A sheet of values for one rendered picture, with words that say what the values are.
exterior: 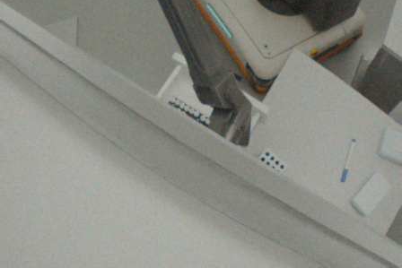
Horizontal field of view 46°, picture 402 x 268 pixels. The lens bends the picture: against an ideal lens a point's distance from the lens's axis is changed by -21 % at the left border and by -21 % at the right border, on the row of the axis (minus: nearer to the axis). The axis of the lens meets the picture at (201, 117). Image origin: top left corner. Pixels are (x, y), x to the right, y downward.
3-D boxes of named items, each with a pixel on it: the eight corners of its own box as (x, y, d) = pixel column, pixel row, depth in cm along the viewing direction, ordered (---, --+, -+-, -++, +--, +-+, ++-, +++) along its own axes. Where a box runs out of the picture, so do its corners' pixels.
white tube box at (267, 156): (266, 150, 161) (266, 147, 157) (286, 168, 159) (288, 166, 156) (236, 183, 159) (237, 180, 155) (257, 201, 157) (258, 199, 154)
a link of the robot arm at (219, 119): (234, 82, 116) (203, 79, 122) (209, 134, 113) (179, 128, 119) (264, 113, 124) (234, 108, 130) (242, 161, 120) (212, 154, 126)
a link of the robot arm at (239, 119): (256, 99, 122) (231, 88, 123) (243, 128, 120) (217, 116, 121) (254, 109, 128) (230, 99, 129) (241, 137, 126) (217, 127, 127)
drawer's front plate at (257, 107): (178, 64, 162) (175, 51, 151) (267, 119, 157) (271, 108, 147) (174, 70, 162) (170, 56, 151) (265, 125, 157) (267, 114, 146)
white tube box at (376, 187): (373, 172, 158) (378, 169, 153) (387, 189, 156) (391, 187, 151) (349, 201, 156) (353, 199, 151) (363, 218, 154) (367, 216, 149)
